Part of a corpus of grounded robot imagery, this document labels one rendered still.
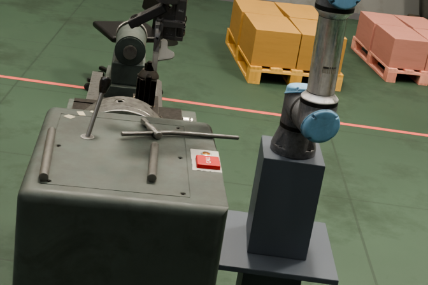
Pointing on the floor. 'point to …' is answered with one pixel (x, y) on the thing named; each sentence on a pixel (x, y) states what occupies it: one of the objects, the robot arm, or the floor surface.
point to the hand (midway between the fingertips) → (155, 63)
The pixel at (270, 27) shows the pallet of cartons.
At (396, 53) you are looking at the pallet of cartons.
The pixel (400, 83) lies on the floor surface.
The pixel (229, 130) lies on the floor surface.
